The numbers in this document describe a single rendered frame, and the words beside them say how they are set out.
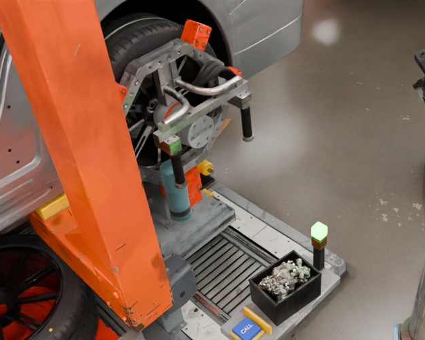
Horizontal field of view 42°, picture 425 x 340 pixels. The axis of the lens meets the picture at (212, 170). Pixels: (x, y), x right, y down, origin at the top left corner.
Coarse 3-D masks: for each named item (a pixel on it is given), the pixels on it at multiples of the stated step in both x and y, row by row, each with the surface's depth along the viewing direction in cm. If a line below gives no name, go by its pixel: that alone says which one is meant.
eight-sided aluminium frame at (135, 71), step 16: (160, 48) 194; (176, 48) 193; (192, 48) 198; (128, 64) 188; (144, 64) 186; (160, 64) 191; (128, 80) 190; (224, 80) 217; (128, 96) 187; (224, 112) 225; (208, 144) 227; (192, 160) 224; (144, 176) 210; (160, 176) 215
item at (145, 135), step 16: (176, 64) 213; (192, 64) 221; (192, 80) 221; (144, 96) 208; (192, 96) 234; (208, 96) 228; (144, 112) 209; (128, 128) 207; (144, 128) 213; (144, 144) 237; (144, 160) 225; (160, 160) 226
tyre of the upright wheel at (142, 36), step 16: (128, 16) 206; (144, 16) 206; (128, 32) 194; (144, 32) 192; (160, 32) 196; (176, 32) 201; (112, 48) 190; (128, 48) 189; (144, 48) 194; (208, 48) 216; (112, 64) 187
